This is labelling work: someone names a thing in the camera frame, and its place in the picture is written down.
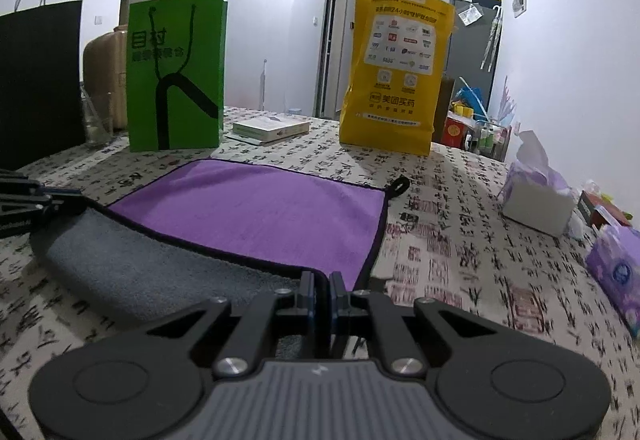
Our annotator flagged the white tissue box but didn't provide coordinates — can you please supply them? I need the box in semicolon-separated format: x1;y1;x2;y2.
500;130;576;238

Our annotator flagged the clear glass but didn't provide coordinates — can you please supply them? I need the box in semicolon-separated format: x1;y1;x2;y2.
80;84;114;148

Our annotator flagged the patterned tablecloth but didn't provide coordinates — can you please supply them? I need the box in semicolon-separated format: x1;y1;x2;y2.
1;119;639;439

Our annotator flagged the beige suitcase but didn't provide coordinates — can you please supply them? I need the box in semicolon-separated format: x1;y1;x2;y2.
82;25;128;130

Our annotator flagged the white flat box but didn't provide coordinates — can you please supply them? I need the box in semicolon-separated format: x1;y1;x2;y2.
228;115;310;145

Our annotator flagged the green paper bag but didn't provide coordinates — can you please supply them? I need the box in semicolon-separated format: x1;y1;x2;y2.
126;0;228;152

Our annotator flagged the purple and grey towel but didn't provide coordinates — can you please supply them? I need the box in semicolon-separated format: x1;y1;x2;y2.
29;158;410;326

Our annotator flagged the yellow paper bag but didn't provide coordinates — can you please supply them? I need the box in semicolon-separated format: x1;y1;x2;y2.
338;0;454;156

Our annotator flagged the grey refrigerator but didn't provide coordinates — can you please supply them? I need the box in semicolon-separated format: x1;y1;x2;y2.
444;0;501;108

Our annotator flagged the black paper bag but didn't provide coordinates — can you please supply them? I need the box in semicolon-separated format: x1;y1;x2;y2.
0;0;86;170

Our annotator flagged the purple tissue pack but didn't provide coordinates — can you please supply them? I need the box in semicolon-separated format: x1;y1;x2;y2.
586;226;640;339

